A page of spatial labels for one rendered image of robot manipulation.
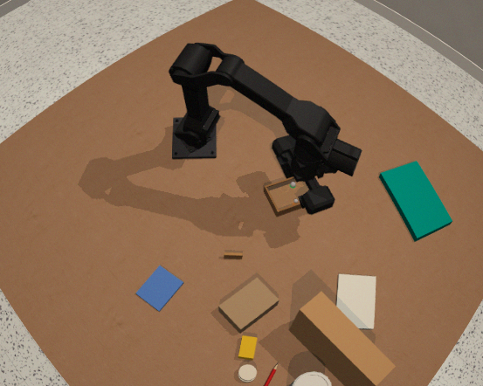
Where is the teal flat rectangular block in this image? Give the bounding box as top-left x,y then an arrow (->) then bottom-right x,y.
379,161 -> 452,241

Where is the grey mug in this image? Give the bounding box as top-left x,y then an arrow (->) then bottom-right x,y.
289,371 -> 332,386

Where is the tan flat rectangular box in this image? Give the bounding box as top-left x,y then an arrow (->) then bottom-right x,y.
218,278 -> 279,334

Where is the wooden ball tray with clear cover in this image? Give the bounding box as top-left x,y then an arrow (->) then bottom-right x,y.
264,177 -> 309,217

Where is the brown rectangular block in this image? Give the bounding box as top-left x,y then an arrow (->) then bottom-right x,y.
289,292 -> 395,386

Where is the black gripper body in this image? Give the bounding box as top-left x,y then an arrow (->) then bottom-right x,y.
272,135 -> 335,215

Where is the blue flat rectangular pad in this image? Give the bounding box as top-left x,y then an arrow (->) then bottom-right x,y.
136,265 -> 183,312

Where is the red pencil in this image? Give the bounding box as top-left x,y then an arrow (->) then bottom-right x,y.
264,365 -> 278,386

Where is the yellow rectangular block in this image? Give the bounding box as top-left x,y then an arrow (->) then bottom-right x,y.
238,335 -> 257,360

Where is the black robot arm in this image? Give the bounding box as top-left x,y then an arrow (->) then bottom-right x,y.
169,43 -> 362,179

